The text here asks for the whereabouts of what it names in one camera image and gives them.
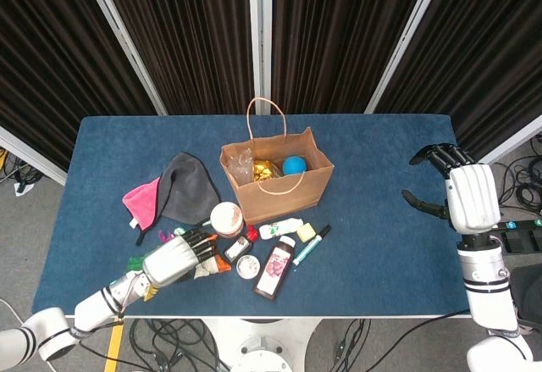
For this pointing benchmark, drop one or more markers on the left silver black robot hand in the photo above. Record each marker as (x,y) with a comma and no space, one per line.
(169,262)

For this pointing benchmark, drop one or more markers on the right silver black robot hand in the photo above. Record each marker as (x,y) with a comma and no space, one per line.
(472,198)

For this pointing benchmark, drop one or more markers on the white orange snack packet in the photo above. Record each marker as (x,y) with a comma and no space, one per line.
(221,264)

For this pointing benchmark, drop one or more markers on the bundle of clear straws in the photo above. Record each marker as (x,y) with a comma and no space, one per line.
(242,168)

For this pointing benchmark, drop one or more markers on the gold foil biscuit package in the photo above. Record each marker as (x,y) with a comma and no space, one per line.
(266,170)

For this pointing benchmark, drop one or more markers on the blue ball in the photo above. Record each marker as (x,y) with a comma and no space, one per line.
(293,166)

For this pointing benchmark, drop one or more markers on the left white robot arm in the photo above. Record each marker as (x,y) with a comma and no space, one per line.
(97,304)

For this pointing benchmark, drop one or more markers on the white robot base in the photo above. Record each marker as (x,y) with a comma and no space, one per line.
(262,346)

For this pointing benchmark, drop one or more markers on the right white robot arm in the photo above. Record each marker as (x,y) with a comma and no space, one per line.
(482,270)

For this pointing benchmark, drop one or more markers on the brown paper bag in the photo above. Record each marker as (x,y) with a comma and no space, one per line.
(279,204)

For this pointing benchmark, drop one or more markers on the colourful feather shuttlecock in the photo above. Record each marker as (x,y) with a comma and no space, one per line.
(136,262)

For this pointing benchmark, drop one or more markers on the black ink bottle red cap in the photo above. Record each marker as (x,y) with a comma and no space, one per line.
(237,249)

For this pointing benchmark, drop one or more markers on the clear jar of rubber bands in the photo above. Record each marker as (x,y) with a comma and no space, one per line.
(226,217)

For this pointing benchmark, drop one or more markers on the grey and pink microfiber cloth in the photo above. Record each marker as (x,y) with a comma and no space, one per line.
(190,190)

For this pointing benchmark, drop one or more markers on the small clear tub silver pins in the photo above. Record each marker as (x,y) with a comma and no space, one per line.
(248,267)

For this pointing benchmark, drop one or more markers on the blue felt table mat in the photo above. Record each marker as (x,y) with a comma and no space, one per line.
(381,240)

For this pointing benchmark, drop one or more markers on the dark juice bottle grape label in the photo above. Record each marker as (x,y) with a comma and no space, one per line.
(273,272)

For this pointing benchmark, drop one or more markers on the yellow floor tape strip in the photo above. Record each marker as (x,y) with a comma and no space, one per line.
(113,351)

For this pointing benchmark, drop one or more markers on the black trouser leg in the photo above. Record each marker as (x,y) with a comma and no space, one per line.
(531,291)

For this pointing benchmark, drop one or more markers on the small white bottle green print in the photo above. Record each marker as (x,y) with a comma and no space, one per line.
(279,228)

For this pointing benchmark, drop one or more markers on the yellow sponge cube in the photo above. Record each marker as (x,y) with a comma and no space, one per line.
(305,233)

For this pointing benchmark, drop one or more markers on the teal white marker black cap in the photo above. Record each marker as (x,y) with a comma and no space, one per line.
(311,247)

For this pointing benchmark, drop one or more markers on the black pleated partition panel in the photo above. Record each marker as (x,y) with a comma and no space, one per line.
(339,29)
(190,29)
(487,50)
(42,50)

